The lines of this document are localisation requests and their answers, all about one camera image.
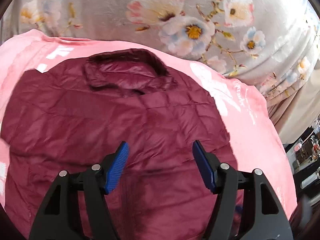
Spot maroon puffer jacket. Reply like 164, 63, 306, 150
1, 49, 237, 239

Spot grey floral bed sheet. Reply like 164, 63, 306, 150
1, 0, 319, 104

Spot dark cluttered shelf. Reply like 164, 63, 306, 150
285, 118, 319, 235

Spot pink blanket with white prints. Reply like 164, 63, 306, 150
1, 29, 297, 217

